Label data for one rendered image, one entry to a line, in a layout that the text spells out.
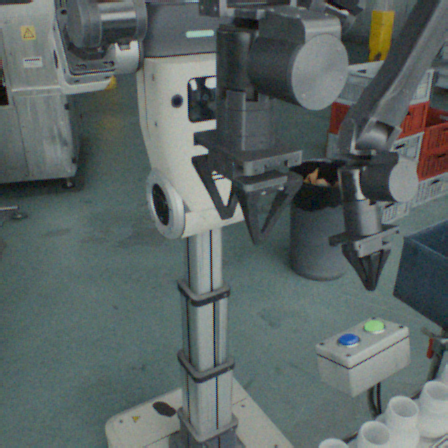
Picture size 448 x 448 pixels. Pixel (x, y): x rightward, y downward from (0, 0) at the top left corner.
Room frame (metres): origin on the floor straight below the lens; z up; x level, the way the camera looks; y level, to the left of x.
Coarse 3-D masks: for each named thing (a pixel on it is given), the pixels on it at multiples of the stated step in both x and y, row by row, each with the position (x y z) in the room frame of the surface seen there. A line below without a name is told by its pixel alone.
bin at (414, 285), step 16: (432, 224) 1.28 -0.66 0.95; (416, 240) 1.24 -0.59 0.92; (432, 240) 1.28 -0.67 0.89; (416, 256) 1.16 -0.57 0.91; (432, 256) 1.12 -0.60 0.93; (400, 272) 1.20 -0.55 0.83; (416, 272) 1.15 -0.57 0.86; (432, 272) 1.11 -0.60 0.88; (400, 288) 1.19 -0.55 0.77; (416, 288) 1.14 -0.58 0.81; (432, 288) 1.10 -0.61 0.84; (416, 304) 1.13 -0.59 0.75; (432, 304) 1.09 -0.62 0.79; (432, 320) 1.07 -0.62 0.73
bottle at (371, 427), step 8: (368, 424) 0.37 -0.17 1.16; (376, 424) 0.37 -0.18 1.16; (360, 432) 0.36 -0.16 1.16; (368, 432) 0.37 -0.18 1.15; (376, 432) 0.37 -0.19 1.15; (384, 432) 0.36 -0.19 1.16; (352, 440) 0.38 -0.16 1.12; (360, 440) 0.35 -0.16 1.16; (368, 440) 0.39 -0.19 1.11; (376, 440) 0.37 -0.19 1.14; (384, 440) 0.36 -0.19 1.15
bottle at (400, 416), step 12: (396, 396) 0.41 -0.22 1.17; (396, 408) 0.41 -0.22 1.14; (408, 408) 0.40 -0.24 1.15; (384, 420) 0.40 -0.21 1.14; (396, 420) 0.38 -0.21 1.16; (408, 420) 0.38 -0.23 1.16; (396, 432) 0.38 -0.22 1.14; (408, 432) 0.38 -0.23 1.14; (396, 444) 0.37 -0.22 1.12; (408, 444) 0.37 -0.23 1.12
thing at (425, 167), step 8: (440, 152) 3.48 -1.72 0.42; (424, 160) 3.36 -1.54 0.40; (432, 160) 3.43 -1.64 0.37; (440, 160) 3.50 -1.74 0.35; (416, 168) 3.33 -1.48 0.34; (424, 168) 3.38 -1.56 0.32; (432, 168) 3.44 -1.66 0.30; (440, 168) 3.51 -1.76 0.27; (424, 176) 3.38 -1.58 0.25; (432, 176) 3.44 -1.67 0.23
